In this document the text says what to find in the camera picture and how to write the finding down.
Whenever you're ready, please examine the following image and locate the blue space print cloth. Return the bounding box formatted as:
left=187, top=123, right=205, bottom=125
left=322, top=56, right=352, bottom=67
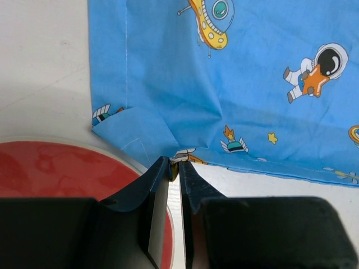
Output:
left=88, top=1, right=358, bottom=187

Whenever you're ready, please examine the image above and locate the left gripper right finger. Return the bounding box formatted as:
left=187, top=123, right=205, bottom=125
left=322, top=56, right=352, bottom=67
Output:
left=179, top=162, right=358, bottom=268

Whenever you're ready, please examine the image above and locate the red teal floral plate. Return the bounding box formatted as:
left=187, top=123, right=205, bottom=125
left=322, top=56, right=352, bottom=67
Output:
left=1, top=141, right=174, bottom=268

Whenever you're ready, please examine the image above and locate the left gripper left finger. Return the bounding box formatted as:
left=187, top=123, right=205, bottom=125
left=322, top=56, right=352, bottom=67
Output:
left=1, top=157, right=169, bottom=268

